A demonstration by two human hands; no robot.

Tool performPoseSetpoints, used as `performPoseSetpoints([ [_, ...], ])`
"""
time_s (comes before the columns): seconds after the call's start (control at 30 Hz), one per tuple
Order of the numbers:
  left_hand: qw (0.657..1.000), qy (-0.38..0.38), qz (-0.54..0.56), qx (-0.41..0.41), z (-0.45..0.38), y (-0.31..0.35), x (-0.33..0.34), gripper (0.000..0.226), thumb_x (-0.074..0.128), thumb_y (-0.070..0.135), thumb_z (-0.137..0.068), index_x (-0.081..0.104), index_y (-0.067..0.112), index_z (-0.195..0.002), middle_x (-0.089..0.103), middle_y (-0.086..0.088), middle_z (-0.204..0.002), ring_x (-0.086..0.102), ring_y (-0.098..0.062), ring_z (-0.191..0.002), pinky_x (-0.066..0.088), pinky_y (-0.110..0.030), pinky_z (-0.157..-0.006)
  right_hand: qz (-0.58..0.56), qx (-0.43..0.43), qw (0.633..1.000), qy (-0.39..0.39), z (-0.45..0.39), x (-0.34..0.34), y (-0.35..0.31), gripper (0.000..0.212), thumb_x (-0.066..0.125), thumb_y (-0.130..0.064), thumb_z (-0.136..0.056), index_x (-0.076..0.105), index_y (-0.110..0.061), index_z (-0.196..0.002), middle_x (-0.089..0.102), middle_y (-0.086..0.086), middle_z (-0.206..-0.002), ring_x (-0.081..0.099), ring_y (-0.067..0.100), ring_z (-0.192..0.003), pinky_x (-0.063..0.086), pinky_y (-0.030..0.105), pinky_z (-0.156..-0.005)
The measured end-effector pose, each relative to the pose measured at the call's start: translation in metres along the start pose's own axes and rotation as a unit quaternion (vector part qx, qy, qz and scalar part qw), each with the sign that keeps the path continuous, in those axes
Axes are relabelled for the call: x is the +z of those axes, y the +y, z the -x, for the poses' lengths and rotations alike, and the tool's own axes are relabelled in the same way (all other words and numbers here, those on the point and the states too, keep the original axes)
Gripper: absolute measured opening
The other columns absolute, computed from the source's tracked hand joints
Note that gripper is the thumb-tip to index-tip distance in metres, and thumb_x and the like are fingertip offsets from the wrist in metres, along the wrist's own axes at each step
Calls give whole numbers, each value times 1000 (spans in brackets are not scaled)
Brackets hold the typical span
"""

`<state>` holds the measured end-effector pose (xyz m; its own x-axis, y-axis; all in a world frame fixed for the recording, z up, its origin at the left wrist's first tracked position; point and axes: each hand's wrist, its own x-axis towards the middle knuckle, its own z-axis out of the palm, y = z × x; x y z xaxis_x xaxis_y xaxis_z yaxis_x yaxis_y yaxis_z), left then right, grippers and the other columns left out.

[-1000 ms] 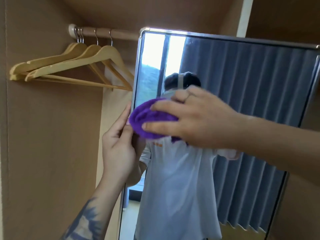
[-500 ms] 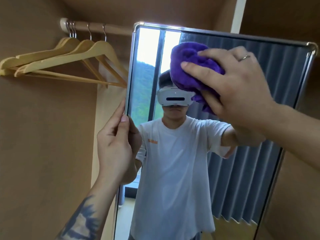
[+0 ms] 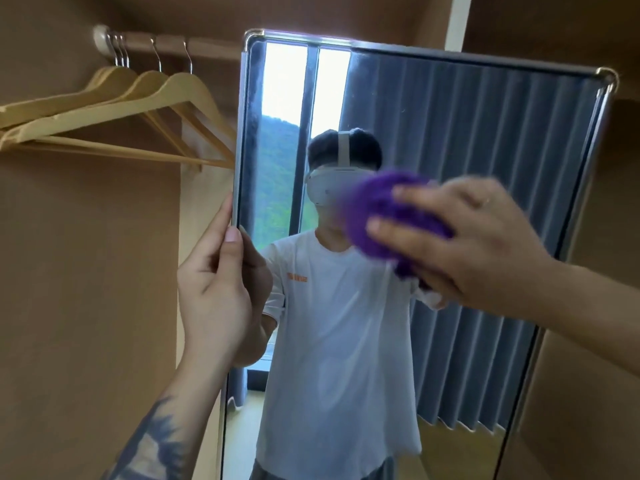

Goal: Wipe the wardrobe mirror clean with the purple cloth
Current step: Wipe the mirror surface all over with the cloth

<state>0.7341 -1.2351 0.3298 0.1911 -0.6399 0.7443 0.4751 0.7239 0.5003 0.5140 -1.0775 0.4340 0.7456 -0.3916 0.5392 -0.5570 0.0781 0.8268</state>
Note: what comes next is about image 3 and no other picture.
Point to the person's right hand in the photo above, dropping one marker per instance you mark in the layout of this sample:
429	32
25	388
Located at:
480	249

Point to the wooden hanging rod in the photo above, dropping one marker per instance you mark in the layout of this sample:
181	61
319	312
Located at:
170	43

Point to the person's left hand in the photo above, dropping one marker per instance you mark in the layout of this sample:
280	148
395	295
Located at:
215	299

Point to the pull-out wardrobe mirror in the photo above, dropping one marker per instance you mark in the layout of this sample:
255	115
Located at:
450	119

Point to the light wooden wardrobe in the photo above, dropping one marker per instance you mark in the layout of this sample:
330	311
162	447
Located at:
85	294

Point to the person's left forearm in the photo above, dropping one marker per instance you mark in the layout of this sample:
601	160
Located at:
165	429

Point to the purple cleaning cloth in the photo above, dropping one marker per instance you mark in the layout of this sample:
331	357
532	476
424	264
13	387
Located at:
380	204

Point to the wooden clothes hanger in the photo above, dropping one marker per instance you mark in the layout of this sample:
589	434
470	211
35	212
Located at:
112	84
182	87
95	82
147	82

